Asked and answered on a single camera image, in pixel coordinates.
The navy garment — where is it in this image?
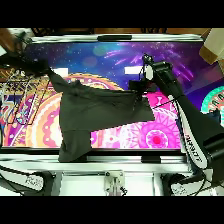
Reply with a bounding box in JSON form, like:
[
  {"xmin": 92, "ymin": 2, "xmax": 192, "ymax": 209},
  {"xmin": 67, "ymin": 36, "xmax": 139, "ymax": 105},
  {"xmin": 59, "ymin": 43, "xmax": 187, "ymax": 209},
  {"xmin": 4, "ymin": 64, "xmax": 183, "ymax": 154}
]
[{"xmin": 200, "ymin": 109, "xmax": 222, "ymax": 127}]

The black T-shirt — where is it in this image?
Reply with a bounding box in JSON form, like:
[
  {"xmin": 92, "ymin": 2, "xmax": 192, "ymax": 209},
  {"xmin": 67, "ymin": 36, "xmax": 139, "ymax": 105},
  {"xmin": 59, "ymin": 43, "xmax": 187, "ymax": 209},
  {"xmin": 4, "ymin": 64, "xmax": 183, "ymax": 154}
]
[{"xmin": 45, "ymin": 67, "xmax": 156, "ymax": 164}]

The cardboard box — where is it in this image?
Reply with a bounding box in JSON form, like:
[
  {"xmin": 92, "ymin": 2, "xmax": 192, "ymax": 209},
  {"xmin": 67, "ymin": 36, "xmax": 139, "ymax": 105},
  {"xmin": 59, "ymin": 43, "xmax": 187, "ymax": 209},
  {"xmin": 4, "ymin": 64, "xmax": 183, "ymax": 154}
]
[{"xmin": 198, "ymin": 28, "xmax": 224, "ymax": 66}]

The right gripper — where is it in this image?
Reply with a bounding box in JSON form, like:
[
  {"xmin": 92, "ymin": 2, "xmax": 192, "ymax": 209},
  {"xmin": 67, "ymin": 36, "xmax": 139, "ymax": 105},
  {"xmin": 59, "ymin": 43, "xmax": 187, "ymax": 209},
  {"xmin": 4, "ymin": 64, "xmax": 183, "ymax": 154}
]
[{"xmin": 128, "ymin": 79, "xmax": 158, "ymax": 95}]

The wire rack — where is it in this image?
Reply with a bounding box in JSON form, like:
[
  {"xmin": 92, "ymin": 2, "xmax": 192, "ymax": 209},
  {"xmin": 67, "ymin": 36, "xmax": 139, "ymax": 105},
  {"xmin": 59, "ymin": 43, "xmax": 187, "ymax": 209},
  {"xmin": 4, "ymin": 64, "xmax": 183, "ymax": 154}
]
[{"xmin": 0, "ymin": 68, "xmax": 52, "ymax": 128}]

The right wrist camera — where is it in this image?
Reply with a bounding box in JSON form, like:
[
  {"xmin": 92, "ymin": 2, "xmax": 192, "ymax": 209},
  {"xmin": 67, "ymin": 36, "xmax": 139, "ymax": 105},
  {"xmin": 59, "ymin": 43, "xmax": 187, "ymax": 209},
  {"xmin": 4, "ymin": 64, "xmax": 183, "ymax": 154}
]
[{"xmin": 142, "ymin": 53, "xmax": 156, "ymax": 81}]

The silver frame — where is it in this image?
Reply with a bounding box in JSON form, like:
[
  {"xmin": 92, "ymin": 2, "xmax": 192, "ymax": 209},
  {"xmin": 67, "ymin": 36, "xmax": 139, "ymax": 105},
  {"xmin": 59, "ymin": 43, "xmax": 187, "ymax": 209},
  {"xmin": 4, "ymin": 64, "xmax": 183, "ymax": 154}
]
[{"xmin": 0, "ymin": 152, "xmax": 224, "ymax": 197}]

